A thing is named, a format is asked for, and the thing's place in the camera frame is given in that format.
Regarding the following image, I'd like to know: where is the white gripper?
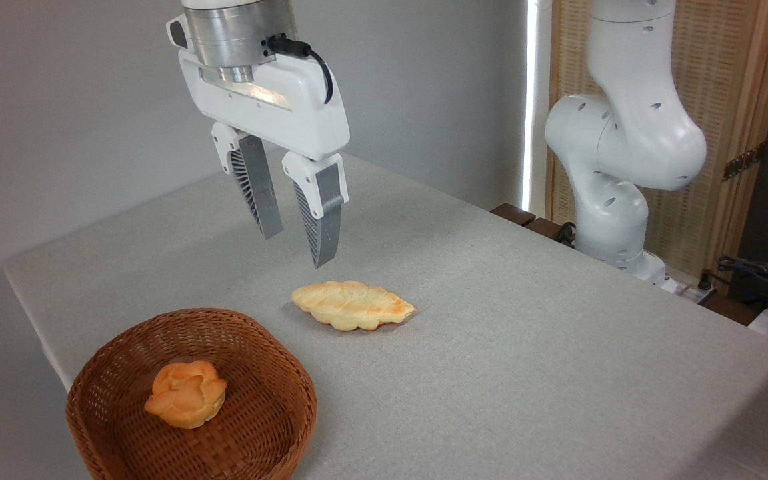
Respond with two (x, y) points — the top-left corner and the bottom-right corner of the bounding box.
(166, 15), (351, 269)

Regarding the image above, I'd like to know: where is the long braided bread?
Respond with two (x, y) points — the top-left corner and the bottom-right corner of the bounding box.
(291, 280), (417, 332)

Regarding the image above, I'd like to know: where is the brown wicker basket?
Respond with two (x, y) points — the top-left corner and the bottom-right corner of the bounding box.
(65, 307), (319, 480)

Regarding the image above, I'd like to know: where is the round flower-shaped bread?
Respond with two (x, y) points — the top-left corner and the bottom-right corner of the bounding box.
(144, 360), (229, 430)

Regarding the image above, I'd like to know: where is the silver metal wrist flange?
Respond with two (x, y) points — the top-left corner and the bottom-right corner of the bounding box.
(182, 5), (299, 83)

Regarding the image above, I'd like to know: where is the dark wooden block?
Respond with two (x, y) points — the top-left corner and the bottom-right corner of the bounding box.
(525, 217), (575, 246)
(491, 203), (537, 227)

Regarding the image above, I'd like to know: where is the brass screen hinge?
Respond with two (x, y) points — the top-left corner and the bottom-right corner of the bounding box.
(723, 143), (767, 182)

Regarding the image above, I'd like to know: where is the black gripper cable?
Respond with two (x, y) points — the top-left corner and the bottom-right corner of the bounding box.
(265, 35), (335, 105)

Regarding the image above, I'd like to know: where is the black cable bundle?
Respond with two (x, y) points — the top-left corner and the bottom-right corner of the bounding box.
(716, 256), (768, 314)

